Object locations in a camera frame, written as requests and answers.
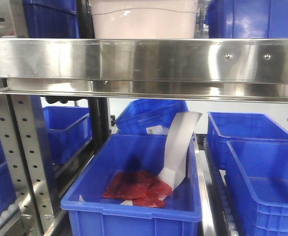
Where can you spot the red mesh bag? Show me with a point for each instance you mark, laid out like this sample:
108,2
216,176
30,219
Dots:
142,188

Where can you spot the perforated steel upright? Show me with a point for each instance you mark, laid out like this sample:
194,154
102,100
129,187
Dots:
25,143

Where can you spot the tilted blue plastic bin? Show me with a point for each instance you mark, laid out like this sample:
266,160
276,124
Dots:
142,115

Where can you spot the blue bin left middle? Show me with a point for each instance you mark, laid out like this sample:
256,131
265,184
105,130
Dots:
68,128

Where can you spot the blue bin with contents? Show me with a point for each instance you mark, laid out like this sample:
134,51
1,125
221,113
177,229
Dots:
92,215

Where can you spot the blue bin upper right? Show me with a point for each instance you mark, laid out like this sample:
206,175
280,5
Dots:
247,19

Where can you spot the stainless steel shelf rail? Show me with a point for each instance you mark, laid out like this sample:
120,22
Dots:
193,69

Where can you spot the blue bin right front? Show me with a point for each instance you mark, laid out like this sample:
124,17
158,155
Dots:
257,179

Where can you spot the blue bin right rear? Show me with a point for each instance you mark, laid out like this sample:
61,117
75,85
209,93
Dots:
227,126

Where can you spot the blue bin upper left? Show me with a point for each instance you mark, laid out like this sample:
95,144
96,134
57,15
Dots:
51,18

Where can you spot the curled white paper sheet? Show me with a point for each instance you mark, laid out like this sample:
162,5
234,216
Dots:
176,147

